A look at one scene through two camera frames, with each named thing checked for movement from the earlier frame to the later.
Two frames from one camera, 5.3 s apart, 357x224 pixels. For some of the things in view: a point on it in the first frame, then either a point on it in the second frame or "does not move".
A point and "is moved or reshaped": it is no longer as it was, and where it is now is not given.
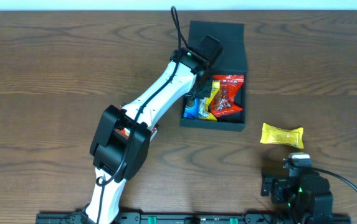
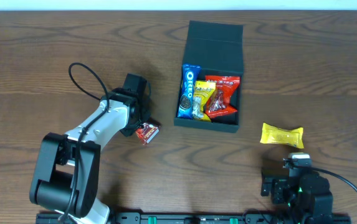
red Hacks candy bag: (225, 101) is moved or reshaped
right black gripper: (267, 183) does not move
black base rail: (205, 218) does not move
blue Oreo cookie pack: (192, 112) is moved or reshaped
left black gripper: (203, 91) → (147, 116)
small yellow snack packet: (291, 137) does not move
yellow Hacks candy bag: (204, 111) is moved or reshaped
